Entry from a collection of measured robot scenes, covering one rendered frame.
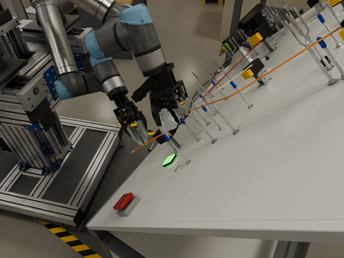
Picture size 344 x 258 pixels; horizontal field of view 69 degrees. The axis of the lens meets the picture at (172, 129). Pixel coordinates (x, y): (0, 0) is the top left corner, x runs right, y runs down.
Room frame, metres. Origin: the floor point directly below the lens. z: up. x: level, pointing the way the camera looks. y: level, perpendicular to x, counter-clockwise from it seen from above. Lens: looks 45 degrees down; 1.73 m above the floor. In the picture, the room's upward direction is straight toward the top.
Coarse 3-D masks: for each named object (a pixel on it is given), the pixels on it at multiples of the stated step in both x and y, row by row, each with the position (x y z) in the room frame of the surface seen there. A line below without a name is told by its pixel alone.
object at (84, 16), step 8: (120, 0) 3.22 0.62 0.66; (128, 0) 3.22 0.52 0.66; (136, 0) 3.67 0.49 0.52; (144, 0) 4.15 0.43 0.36; (80, 8) 3.04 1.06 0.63; (80, 16) 3.05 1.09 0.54; (88, 16) 3.04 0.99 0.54; (88, 24) 3.04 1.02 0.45; (96, 24) 3.03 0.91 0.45; (112, 56) 3.01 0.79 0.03; (120, 56) 3.00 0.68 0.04; (128, 56) 2.99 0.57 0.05
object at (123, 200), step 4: (124, 196) 0.35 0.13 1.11; (128, 196) 0.34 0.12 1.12; (132, 196) 0.34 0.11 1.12; (120, 200) 0.34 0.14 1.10; (124, 200) 0.33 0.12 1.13; (128, 200) 0.33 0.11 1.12; (116, 204) 0.33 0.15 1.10; (120, 204) 0.32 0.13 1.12; (124, 204) 0.32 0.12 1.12; (116, 208) 0.32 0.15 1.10; (120, 208) 0.31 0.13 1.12; (124, 208) 0.31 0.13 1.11
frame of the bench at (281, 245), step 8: (104, 240) 0.35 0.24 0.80; (112, 240) 0.35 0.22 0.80; (104, 248) 0.34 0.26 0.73; (112, 248) 0.32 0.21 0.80; (120, 248) 0.32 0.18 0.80; (128, 248) 0.32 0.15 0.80; (280, 248) 0.32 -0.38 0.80; (112, 256) 0.33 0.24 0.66; (120, 256) 0.30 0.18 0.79; (128, 256) 0.29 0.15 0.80; (136, 256) 0.29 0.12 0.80; (280, 256) 0.29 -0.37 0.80
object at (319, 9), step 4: (308, 0) 1.01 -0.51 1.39; (312, 0) 1.00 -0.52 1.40; (316, 0) 0.99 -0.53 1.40; (308, 4) 1.00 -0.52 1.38; (312, 4) 0.99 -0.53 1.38; (316, 4) 0.99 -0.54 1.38; (320, 4) 1.00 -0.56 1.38; (304, 8) 1.02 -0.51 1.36; (316, 8) 0.99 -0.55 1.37; (320, 8) 0.98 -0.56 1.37; (324, 8) 0.98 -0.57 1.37; (300, 12) 1.02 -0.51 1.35; (320, 12) 0.97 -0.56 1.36
